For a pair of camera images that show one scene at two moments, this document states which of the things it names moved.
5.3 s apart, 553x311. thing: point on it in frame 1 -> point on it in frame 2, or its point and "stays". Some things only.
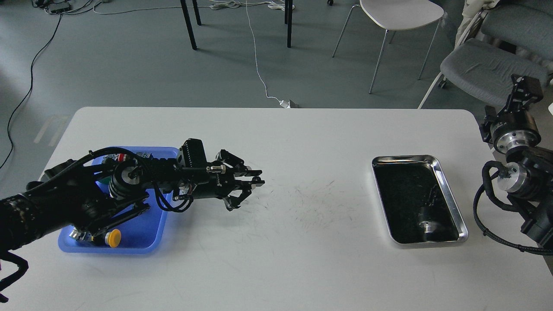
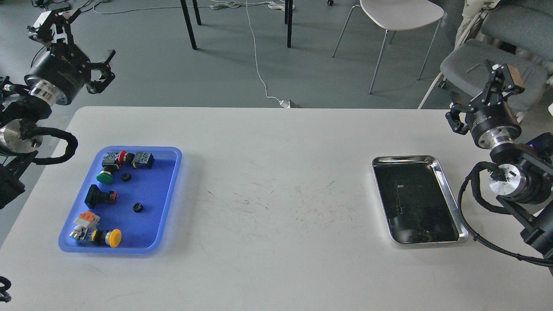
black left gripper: [216, 179] -> [59, 75]
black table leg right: [288, 20] stays
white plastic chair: [394, 15] stays
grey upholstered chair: [483, 71] stays
